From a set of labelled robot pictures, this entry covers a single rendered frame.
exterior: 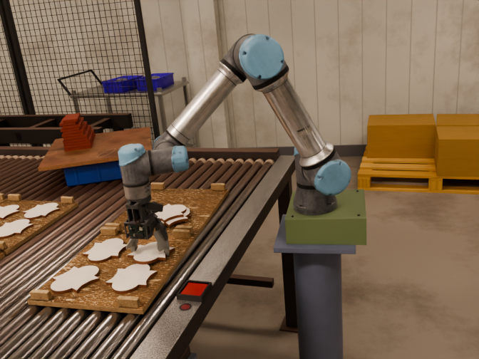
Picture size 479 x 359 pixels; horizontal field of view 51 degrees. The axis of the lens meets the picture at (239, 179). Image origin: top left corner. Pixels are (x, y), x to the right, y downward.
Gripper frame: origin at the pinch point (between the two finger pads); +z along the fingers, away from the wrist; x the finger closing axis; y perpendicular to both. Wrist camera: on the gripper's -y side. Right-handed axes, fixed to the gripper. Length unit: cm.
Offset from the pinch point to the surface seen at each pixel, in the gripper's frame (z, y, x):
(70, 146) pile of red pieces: -9, -77, -74
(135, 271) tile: -0.2, 11.1, -0.1
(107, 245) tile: 0.3, -3.1, -17.1
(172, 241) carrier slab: 1.3, -9.4, 3.0
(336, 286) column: 27, -29, 54
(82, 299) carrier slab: 0.8, 25.1, -9.5
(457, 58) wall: 8, -385, 139
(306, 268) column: 19, -26, 44
